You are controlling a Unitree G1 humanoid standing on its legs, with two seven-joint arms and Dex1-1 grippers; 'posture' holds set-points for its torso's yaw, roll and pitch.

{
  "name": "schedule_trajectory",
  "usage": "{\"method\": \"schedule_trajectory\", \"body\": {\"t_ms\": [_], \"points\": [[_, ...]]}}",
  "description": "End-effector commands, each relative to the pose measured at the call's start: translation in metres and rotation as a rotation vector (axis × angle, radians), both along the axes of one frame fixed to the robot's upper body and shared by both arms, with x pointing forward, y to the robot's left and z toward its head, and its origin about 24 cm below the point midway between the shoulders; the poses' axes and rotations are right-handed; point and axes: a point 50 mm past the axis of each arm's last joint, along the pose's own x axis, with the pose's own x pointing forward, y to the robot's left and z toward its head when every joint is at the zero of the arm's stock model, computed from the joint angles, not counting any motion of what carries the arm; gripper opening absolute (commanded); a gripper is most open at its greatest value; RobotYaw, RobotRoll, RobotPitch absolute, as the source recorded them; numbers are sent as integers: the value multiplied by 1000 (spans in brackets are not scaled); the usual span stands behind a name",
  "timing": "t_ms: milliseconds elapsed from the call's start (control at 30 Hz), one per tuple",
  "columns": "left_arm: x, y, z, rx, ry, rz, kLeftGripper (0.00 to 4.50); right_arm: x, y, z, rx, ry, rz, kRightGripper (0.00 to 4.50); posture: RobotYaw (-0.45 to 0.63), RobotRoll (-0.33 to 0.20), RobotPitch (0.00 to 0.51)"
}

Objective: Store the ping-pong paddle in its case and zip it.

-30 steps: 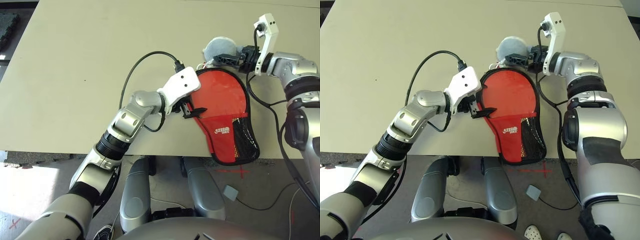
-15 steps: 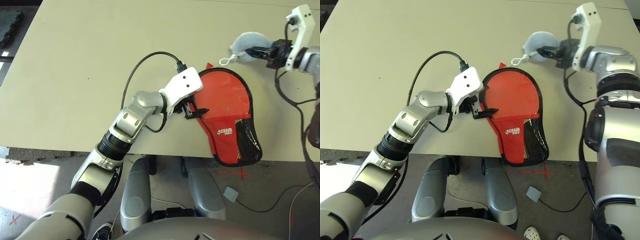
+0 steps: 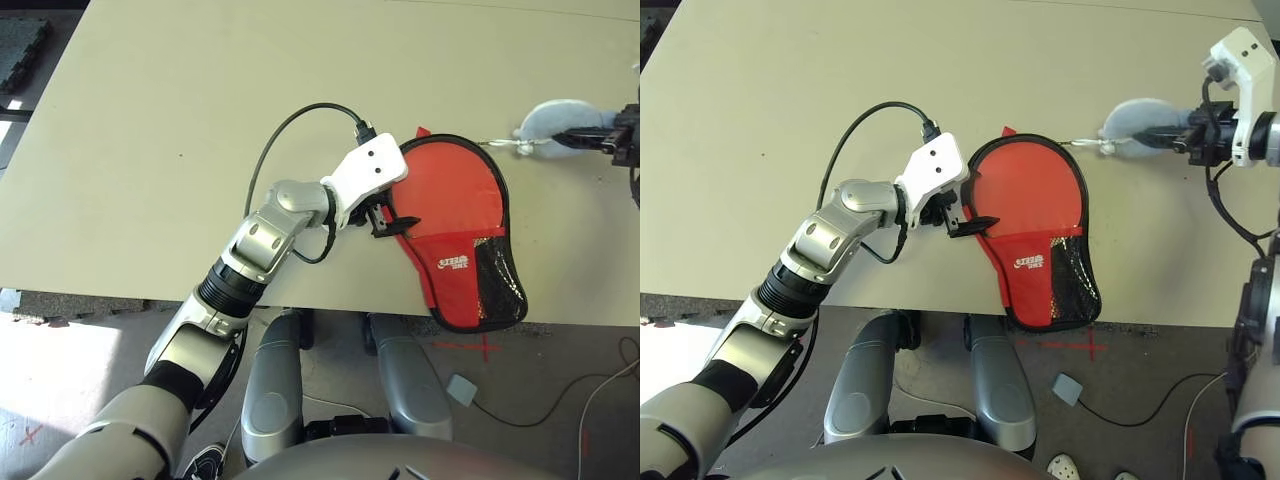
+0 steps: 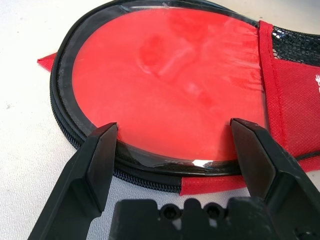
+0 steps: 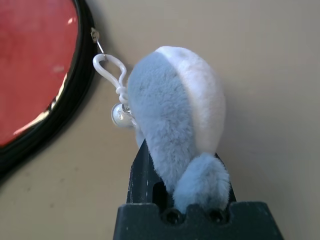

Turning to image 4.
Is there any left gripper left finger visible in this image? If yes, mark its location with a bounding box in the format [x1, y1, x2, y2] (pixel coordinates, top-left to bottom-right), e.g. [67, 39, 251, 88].
[27, 121, 119, 240]

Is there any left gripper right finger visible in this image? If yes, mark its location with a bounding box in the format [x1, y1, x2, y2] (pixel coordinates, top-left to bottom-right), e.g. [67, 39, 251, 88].
[229, 117, 320, 240]

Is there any black red paddle case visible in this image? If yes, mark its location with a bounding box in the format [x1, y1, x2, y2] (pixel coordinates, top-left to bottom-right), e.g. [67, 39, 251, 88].
[37, 0, 320, 196]

